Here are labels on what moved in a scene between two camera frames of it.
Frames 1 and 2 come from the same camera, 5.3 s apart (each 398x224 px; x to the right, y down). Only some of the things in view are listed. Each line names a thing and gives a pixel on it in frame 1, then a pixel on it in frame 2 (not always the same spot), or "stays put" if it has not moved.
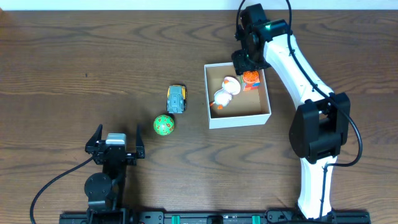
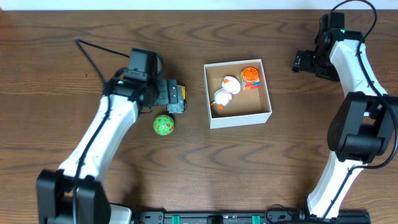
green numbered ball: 163,124 stays put
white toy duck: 222,97 stays put
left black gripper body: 115,154 to 174,98
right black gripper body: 244,62 to 307,60
